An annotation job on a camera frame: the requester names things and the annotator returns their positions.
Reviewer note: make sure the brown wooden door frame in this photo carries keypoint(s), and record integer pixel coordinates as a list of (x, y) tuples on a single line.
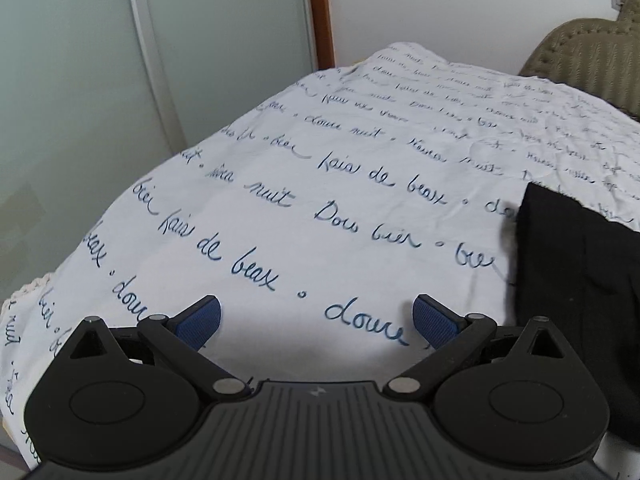
[(320, 10)]

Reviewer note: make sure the white script-printed bed sheet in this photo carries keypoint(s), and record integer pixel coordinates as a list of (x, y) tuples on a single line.
[(300, 210)]

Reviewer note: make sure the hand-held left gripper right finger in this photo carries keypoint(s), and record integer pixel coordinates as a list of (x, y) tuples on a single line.
[(434, 321)]

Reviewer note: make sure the frosted glass flower door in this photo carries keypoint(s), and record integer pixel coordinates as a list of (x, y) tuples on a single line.
[(75, 85)]

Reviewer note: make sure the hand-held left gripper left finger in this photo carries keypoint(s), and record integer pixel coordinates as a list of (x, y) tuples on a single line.
[(200, 321)]

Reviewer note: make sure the olive upholstered headboard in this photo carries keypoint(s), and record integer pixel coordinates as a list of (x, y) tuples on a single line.
[(590, 60)]

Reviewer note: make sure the black pants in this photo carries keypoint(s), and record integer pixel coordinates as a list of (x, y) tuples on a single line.
[(575, 285)]

